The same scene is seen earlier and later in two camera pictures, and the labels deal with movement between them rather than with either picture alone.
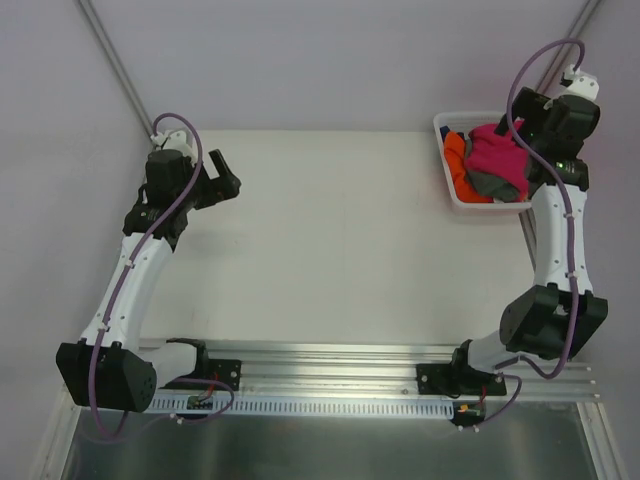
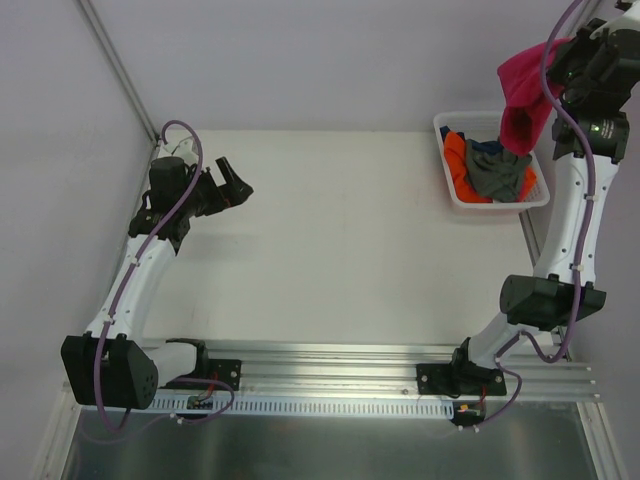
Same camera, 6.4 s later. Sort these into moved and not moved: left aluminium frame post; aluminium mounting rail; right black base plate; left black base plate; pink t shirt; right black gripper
Moved: right black gripper; pink t shirt
Not moved: right black base plate; left aluminium frame post; left black base plate; aluminium mounting rail
